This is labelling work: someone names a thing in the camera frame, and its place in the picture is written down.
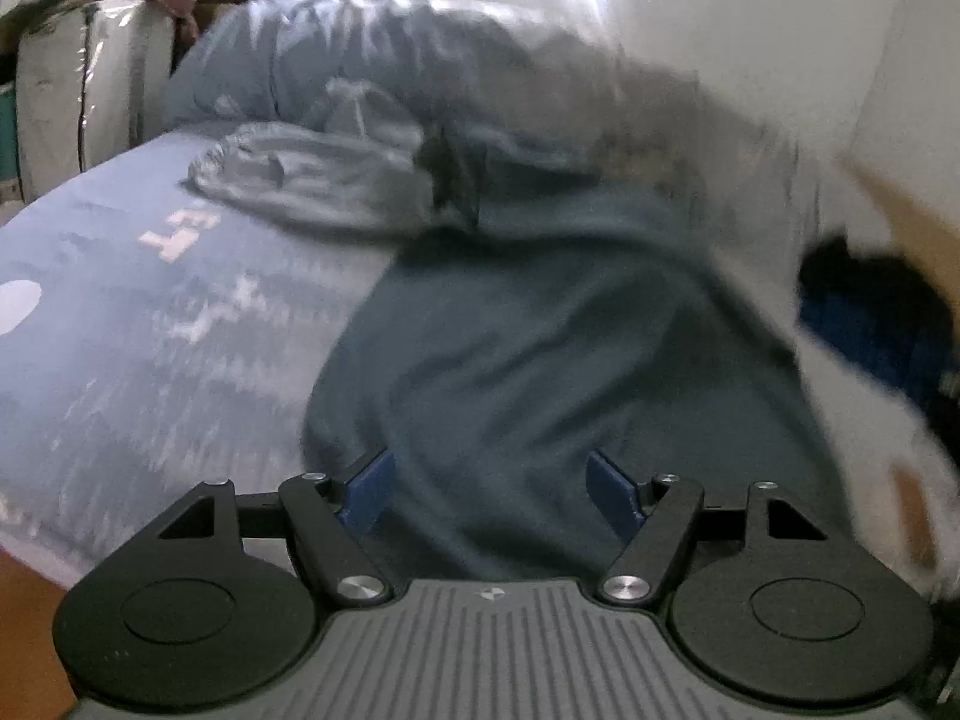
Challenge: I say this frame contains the olive green garment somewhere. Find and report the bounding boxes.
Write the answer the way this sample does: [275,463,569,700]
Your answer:
[412,124,488,233]

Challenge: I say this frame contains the tan cloth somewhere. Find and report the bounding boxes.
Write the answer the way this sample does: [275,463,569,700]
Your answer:
[600,141,680,182]

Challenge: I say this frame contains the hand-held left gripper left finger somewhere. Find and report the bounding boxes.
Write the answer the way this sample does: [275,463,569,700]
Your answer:
[154,450,398,608]

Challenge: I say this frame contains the royal blue garment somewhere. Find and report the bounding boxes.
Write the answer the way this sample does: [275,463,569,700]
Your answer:
[796,292,960,425]

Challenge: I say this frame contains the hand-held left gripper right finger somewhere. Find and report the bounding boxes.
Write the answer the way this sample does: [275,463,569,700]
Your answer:
[585,450,832,608]

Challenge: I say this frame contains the plastic-wrapped white mattress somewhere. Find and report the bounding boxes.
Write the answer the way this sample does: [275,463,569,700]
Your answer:
[13,0,185,200]

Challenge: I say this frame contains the wooden headboard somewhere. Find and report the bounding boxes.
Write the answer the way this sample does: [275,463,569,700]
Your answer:
[840,154,960,301]

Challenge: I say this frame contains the light blue-grey pants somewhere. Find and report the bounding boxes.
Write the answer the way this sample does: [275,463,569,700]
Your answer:
[186,86,436,233]

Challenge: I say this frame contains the teal shirt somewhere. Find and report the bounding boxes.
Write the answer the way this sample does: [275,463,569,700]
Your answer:
[300,184,860,586]

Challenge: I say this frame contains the teal container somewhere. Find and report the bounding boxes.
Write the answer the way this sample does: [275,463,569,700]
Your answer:
[0,79,22,185]

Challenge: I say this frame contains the light blue duvet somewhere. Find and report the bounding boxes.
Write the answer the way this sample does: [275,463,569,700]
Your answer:
[161,0,796,241]

